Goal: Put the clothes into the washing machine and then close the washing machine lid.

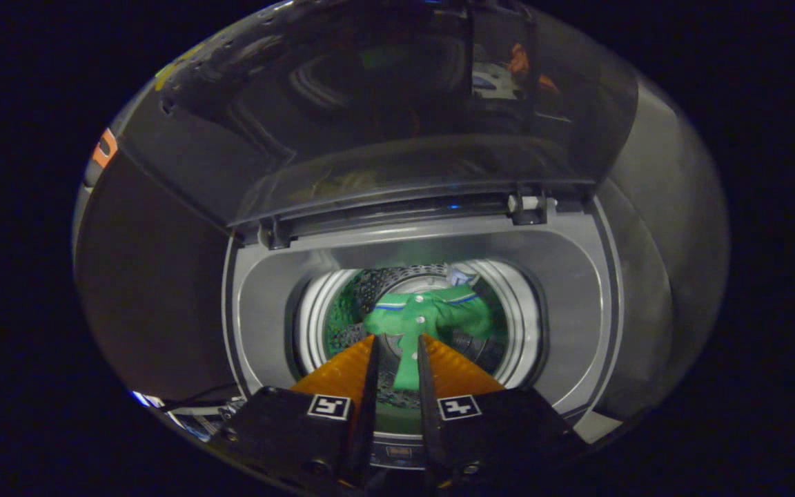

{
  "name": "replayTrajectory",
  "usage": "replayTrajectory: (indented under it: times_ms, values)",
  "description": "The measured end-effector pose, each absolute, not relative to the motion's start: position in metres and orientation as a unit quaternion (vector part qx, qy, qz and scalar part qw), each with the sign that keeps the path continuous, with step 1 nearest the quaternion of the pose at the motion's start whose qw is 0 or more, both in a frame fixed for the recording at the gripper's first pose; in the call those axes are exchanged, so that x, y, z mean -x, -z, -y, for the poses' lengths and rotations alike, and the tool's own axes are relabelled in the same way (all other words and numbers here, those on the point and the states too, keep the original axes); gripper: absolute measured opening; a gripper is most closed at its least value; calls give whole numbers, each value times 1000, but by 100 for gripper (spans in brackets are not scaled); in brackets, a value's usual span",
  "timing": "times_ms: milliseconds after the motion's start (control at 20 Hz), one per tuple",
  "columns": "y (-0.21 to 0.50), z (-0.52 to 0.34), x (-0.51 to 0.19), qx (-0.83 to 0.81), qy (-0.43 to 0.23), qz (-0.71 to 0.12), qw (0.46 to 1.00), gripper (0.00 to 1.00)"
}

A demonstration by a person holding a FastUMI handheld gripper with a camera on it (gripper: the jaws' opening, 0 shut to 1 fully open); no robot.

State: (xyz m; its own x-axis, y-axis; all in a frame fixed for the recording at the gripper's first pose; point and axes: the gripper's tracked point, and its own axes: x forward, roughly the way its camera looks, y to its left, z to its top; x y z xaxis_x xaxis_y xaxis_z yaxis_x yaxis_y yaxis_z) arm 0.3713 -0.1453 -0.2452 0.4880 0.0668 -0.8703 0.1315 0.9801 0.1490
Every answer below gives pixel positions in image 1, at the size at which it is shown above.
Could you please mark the green polo shirt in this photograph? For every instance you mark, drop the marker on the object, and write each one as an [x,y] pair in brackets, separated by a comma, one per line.
[415,317]

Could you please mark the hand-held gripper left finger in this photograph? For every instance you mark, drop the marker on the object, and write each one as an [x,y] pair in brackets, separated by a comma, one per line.
[366,400]

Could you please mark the dark washing machine lid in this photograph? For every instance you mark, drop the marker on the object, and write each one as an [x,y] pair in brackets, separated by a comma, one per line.
[384,103]

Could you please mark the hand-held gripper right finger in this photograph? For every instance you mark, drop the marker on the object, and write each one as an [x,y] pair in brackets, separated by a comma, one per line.
[428,400]

